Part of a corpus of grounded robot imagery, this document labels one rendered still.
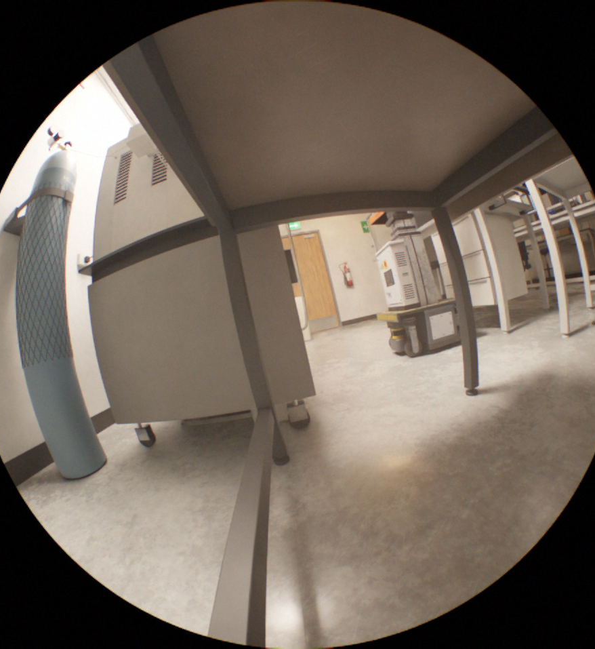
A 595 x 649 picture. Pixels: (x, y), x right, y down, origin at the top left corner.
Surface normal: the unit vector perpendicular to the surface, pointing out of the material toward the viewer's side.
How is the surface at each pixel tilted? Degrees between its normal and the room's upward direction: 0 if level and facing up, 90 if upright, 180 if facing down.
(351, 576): 0
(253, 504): 0
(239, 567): 0
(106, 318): 90
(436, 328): 90
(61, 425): 90
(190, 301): 90
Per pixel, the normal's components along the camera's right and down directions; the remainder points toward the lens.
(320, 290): 0.07, 0.01
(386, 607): -0.22, -0.98
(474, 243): -0.97, 0.22
